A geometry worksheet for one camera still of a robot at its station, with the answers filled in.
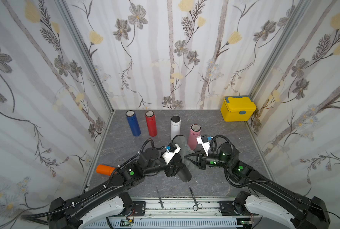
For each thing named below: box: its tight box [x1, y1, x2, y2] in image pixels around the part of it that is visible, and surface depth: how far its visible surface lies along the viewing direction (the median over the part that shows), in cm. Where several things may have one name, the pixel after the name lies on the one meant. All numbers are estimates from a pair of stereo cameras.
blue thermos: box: [125, 110, 142, 137], surface depth 97 cm
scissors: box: [188, 185, 203, 212], surface depth 77 cm
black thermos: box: [170, 153, 192, 183], surface depth 65 cm
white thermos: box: [170, 115, 181, 141], surface depth 88 cm
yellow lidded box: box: [220, 95, 257, 122], surface depth 110 cm
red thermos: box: [145, 110, 158, 137], surface depth 96 cm
